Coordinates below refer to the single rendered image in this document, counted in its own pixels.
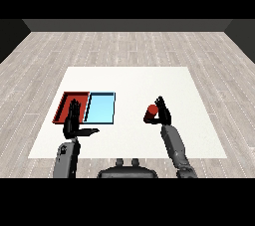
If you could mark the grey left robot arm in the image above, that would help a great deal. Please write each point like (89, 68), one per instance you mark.
(66, 160)

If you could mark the red shallow open box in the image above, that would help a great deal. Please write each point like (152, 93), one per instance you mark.
(64, 108)

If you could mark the dark grey robot body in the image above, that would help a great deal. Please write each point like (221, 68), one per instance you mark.
(127, 171)

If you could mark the light blue shallow open box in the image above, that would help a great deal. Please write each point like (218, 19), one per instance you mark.
(99, 108)

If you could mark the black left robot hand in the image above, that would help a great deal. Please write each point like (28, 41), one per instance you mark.
(71, 124)

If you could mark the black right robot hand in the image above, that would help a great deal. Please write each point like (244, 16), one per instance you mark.
(163, 113)

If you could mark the red can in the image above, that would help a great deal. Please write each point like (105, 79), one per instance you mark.
(151, 112)

